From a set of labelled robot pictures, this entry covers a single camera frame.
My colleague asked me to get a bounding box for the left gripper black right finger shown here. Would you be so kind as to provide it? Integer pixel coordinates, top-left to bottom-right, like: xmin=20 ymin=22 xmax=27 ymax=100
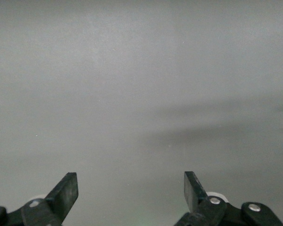
xmin=173 ymin=171 xmax=283 ymax=226

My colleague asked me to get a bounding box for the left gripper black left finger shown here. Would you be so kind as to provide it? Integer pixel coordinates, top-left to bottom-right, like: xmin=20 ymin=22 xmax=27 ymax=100
xmin=0 ymin=172 xmax=79 ymax=226

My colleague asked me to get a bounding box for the dark grey table cover sheet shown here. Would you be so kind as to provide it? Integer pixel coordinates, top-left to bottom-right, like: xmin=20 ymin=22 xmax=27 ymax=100
xmin=0 ymin=0 xmax=283 ymax=226

